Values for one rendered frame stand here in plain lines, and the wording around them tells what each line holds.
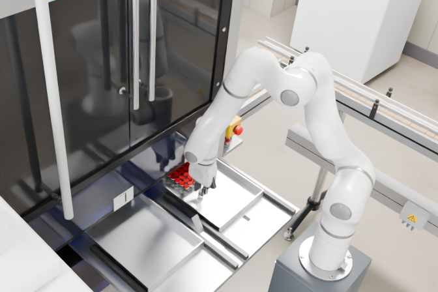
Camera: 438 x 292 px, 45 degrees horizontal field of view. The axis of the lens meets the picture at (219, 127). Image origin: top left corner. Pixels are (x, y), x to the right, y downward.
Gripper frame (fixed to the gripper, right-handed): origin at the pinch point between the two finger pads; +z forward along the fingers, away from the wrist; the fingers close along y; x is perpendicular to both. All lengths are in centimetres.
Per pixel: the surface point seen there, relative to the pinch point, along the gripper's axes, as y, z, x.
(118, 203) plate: -10.1, -7.2, -30.7
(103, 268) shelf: -1.5, 6.1, -44.9
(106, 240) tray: -9.3, 5.9, -37.3
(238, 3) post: -10, -64, 22
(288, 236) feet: 5, 93, 78
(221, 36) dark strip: -11, -54, 15
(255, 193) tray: 13.0, 5.8, 17.6
